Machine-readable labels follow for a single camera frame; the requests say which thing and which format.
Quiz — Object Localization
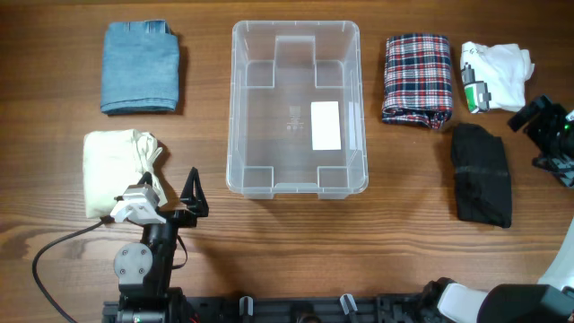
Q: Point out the black garment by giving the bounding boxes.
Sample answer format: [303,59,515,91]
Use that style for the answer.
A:
[451,123,512,229]

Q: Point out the folded blue denim jeans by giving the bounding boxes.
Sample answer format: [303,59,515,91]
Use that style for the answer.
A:
[100,20,180,115]

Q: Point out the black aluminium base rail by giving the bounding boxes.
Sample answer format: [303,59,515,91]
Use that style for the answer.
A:
[101,293,449,323]

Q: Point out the folded cream cloth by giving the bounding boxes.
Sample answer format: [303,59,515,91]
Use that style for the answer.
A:
[83,129,162,219]

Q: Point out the white printed t-shirt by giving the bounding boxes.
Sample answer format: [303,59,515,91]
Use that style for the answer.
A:
[460,41,535,114]

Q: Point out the white label in container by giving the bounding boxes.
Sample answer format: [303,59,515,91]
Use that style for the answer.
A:
[310,101,342,151]

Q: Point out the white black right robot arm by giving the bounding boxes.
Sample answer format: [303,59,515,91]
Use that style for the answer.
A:
[414,95,573,322]

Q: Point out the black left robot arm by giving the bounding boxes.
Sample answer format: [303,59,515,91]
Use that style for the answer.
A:
[109,168,209,323]

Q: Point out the black left camera cable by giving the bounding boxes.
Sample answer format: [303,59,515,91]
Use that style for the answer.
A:
[31,216,114,323]

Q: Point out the clear plastic storage container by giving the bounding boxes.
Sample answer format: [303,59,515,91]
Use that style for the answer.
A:
[226,21,369,199]

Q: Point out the plaid flannel shirt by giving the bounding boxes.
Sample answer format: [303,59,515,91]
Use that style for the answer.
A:
[381,33,454,130]

